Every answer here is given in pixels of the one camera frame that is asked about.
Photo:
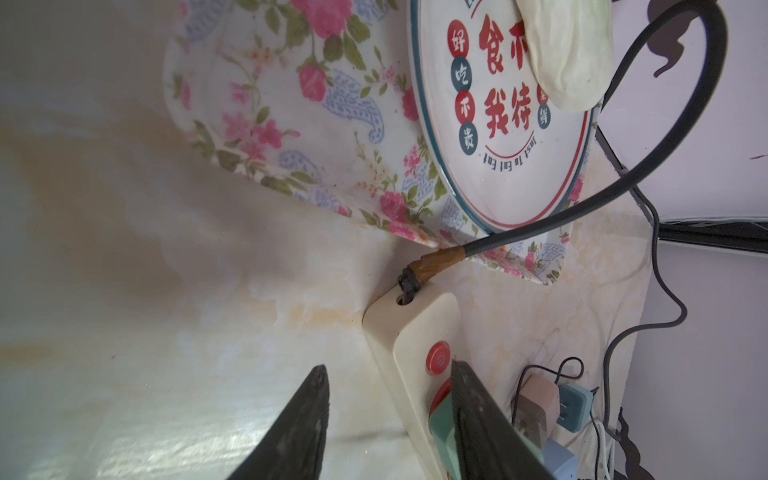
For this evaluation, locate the green USB charger on strip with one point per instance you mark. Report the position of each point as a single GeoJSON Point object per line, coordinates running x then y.
{"type": "Point", "coordinates": [441, 425]}

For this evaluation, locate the teal USB charger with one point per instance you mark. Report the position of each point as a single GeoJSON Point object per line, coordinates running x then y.
{"type": "Point", "coordinates": [576, 404]}

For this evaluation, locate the pale green vegetable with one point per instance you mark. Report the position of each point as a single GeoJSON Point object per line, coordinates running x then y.
{"type": "Point", "coordinates": [571, 49]}

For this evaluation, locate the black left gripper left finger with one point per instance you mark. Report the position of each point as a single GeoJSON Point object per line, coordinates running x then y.
{"type": "Point", "coordinates": [293, 447]}

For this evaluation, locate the beige power strip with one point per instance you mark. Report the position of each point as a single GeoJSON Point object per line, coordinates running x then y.
{"type": "Point", "coordinates": [414, 345]}

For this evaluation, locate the white plate with red print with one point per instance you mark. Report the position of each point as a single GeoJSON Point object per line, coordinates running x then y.
{"type": "Point", "coordinates": [508, 155]}

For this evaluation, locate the floral rectangular tray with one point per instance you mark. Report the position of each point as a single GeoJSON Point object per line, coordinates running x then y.
{"type": "Point", "coordinates": [314, 99]}

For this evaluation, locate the blue square power cube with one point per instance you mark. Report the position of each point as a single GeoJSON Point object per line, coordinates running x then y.
{"type": "Point", "coordinates": [560, 462]}

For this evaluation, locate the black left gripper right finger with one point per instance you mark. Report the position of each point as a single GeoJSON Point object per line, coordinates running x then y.
{"type": "Point", "coordinates": [487, 445]}

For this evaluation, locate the pink USB charger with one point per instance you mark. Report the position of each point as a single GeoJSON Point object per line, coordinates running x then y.
{"type": "Point", "coordinates": [537, 409]}

